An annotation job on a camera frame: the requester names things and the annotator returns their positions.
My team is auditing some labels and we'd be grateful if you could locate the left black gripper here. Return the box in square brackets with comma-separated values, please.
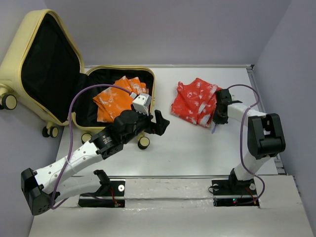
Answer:
[122, 104, 169, 145]

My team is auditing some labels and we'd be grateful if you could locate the red white patterned garment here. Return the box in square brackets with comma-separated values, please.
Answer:
[171, 78, 222, 128]

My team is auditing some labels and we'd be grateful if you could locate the orange white patterned garment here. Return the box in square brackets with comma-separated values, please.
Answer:
[93, 76, 149, 123]

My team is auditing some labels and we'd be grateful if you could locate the yellow hard-shell suitcase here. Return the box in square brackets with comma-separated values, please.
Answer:
[0, 9, 155, 142]

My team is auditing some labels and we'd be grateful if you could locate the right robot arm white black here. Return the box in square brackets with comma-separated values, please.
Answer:
[213, 89, 286, 194]

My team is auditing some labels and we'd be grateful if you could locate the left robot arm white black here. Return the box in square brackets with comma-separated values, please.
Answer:
[21, 110, 170, 216]

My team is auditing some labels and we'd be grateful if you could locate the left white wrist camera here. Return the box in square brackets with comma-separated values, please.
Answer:
[132, 93, 152, 116]

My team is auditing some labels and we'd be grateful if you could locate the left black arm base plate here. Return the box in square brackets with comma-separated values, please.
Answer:
[78, 179, 125, 208]

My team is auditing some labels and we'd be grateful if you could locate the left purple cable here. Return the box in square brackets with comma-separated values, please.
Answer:
[50, 83, 138, 210]

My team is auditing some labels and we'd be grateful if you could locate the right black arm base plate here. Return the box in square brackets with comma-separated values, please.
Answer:
[208, 179, 260, 207]

